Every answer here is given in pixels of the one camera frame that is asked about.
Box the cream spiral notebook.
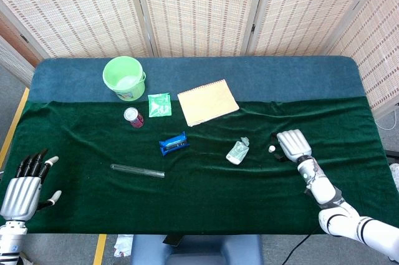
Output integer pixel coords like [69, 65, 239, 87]
[176, 79, 241, 127]

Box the black power cable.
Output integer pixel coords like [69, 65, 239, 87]
[280, 233, 312, 265]

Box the grey woven panel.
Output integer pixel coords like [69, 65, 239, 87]
[0, 36, 36, 88]

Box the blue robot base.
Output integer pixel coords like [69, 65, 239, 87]
[130, 233, 264, 265]

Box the blue table cover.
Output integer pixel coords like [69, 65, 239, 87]
[29, 55, 366, 105]

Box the woven bamboo screen panel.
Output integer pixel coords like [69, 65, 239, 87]
[130, 0, 269, 59]
[246, 0, 387, 57]
[324, 0, 399, 119]
[0, 0, 153, 60]

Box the crumpled white paper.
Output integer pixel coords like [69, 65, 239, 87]
[112, 234, 134, 258]

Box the dark green velvet cloth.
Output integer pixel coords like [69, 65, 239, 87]
[0, 96, 390, 235]

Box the light green plastic bucket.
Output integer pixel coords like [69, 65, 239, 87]
[102, 55, 147, 102]

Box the red drink can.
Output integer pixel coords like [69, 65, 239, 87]
[123, 107, 145, 129]

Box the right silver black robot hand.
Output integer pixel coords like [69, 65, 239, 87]
[270, 128, 313, 163]

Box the blue cookie packet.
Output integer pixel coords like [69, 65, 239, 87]
[158, 131, 190, 157]

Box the green white sachet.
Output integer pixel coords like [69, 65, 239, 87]
[147, 92, 173, 118]

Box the flat black object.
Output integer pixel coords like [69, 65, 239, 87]
[162, 233, 182, 247]

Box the thin white cable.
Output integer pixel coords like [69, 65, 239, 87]
[375, 117, 397, 131]

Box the clear glass test tube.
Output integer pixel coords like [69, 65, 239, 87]
[110, 163, 166, 179]

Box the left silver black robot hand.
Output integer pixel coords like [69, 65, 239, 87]
[0, 148, 62, 223]

